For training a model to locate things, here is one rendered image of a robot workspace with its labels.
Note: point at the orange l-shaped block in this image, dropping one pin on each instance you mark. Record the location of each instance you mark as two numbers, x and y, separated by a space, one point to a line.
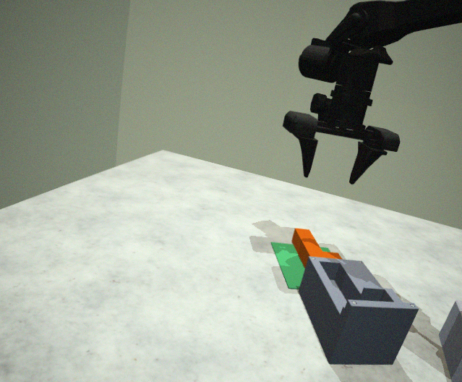
306 245

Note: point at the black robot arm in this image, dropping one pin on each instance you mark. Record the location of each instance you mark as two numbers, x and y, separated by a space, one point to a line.
370 24

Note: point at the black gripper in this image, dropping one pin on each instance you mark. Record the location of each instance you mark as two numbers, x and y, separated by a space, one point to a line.
347 111

